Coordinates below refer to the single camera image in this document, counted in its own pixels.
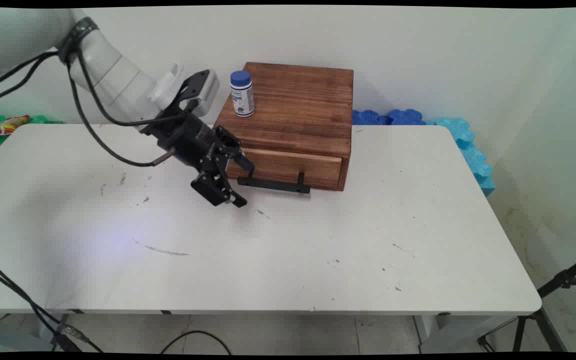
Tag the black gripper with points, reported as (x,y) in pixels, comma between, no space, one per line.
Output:
(188,140)

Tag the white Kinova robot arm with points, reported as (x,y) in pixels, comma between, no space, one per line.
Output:
(113,70)

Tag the white bottle with blue cap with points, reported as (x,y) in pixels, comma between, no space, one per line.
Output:
(242,97)

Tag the brown wooden drawer cabinet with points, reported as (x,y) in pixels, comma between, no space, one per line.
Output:
(298,105)

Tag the dark blue foam mat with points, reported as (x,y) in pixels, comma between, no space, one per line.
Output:
(388,118)

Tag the red yellow snack bag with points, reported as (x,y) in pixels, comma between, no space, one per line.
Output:
(7,126)

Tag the light blue foam mat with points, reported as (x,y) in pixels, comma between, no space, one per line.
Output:
(470,150)

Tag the white table leg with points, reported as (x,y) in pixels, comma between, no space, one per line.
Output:
(448,332)

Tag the black tripod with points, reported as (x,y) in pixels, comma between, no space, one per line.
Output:
(543,320)

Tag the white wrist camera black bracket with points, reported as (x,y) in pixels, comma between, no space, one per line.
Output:
(207,90)

